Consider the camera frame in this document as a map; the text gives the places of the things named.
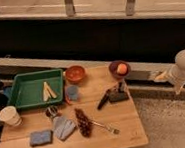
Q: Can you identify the dark red grape bunch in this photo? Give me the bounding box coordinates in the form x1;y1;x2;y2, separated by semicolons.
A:
75;108;92;138

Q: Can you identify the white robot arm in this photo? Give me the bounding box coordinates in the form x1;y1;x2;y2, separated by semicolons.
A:
154;50;185;95

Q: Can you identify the green plastic tray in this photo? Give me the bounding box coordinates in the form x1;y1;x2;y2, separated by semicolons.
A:
8;69;64;110

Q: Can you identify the orange fruit in bowl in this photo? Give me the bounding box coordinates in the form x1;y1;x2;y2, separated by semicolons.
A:
117;63;128;74

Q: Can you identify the black knife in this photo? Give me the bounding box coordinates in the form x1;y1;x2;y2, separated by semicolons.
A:
97;90;111;110

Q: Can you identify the silver fork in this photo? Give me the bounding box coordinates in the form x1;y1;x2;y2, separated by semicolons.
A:
91;121;120;135

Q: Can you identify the orange bowl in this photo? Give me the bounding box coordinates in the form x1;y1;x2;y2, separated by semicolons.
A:
65;65;86;84

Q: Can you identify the light blue folded cloth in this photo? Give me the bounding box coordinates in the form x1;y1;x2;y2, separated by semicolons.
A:
53;116;76;140

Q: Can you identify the small metal can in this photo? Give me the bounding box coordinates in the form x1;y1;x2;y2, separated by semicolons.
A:
45;105;58;119

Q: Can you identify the blue sponge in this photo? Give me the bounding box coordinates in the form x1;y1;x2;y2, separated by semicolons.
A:
29;130;53;147

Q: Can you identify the white paper cup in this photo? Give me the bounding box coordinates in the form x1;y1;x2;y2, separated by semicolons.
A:
0;106;22;126

